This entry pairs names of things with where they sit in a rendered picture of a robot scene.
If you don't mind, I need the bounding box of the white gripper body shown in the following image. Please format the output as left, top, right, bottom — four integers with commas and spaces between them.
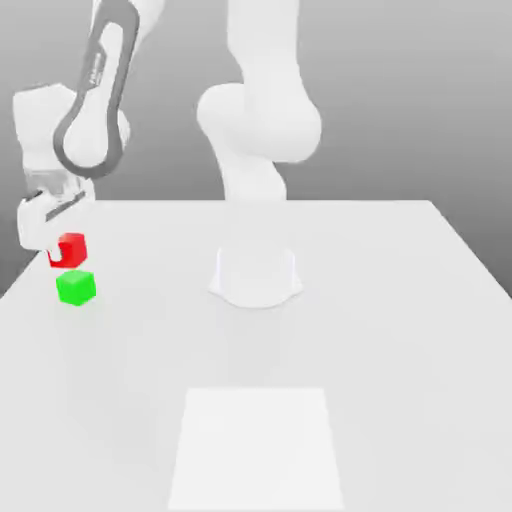
17, 189, 97, 252

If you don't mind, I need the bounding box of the small green cube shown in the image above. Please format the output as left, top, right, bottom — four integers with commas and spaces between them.
55, 269, 98, 308

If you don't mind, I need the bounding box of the small red cube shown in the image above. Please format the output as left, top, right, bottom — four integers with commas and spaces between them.
46, 232, 88, 270

